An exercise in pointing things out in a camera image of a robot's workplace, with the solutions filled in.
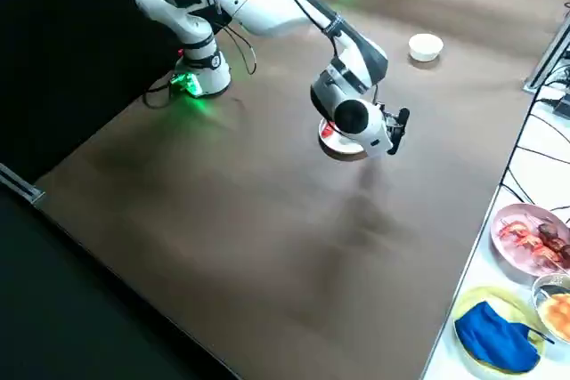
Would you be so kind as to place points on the white round plate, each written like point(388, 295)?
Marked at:
point(343, 145)

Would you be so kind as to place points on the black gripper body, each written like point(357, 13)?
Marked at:
point(403, 119)

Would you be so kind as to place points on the pink plate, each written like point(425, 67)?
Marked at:
point(507, 246)

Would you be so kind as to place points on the green-lit connector board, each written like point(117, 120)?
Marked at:
point(189, 84)

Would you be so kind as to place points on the aluminium frame post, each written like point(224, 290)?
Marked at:
point(550, 55)

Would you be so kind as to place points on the aluminium corner rail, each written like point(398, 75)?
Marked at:
point(22, 184)

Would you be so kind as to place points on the brown mushroom skewer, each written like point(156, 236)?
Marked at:
point(545, 231)

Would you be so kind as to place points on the small white bowl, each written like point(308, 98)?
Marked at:
point(425, 48)

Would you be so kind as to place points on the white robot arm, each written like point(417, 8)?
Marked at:
point(267, 2)

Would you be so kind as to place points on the blue cloth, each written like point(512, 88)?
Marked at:
point(490, 340)

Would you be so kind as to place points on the yellow plate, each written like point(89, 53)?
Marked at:
point(494, 293)

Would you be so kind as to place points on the red sausage on skewer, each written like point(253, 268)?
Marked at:
point(328, 131)

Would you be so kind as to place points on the black power adapter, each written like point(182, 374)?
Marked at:
point(563, 108)

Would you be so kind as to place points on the red shrimp skewer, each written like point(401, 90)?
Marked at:
point(518, 237)

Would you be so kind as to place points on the golden bread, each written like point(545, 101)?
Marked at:
point(559, 311)

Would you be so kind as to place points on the shiny metal bowl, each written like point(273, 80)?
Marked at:
point(545, 284)

